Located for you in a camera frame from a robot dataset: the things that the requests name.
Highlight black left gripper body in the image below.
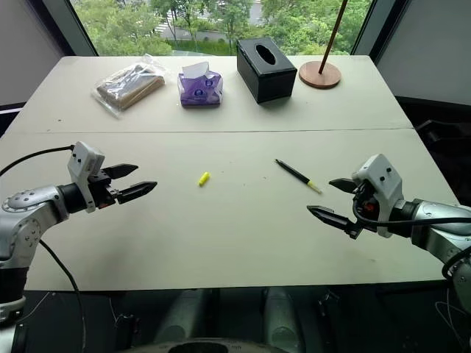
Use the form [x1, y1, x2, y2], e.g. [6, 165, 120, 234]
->
[88, 167, 123, 210]

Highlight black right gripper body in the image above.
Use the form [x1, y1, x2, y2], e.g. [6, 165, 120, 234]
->
[345, 180, 386, 240]

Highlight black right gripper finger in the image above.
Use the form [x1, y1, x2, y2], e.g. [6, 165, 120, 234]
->
[328, 178, 357, 193]
[306, 205, 350, 232]

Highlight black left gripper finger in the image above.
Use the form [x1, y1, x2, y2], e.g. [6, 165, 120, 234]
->
[116, 181, 158, 205]
[105, 163, 140, 181]

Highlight black pen with yellow tip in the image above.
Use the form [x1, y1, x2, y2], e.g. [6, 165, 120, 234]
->
[275, 158, 323, 195]

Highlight clear bag of wooden sticks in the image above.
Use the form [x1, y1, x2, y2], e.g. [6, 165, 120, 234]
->
[91, 53, 170, 120]

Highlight round wooden stand base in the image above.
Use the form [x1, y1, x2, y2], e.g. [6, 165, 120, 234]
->
[298, 60, 343, 90]

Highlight purple tissue pack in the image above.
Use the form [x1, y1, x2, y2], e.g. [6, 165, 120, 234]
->
[177, 62, 224, 108]

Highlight grey rounded robot leg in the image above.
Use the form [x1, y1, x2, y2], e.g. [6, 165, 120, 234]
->
[261, 287, 308, 353]

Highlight black tissue box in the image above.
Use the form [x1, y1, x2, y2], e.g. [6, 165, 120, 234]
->
[235, 36, 298, 104]

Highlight wooden stand pole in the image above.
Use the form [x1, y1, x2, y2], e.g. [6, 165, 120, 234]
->
[318, 0, 350, 74]

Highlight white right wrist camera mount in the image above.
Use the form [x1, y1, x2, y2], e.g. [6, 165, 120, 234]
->
[351, 154, 406, 238]

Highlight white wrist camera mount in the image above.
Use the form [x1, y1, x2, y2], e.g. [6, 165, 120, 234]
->
[351, 154, 406, 238]
[67, 141, 106, 214]

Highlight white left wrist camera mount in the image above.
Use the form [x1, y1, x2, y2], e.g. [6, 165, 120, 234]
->
[67, 141, 106, 214]

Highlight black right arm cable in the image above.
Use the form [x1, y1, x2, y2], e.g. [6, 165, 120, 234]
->
[352, 183, 471, 282]

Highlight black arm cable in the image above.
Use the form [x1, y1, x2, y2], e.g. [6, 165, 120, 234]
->
[352, 183, 471, 282]
[0, 145, 88, 353]

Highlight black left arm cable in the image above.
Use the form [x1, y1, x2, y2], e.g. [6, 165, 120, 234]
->
[0, 145, 88, 353]

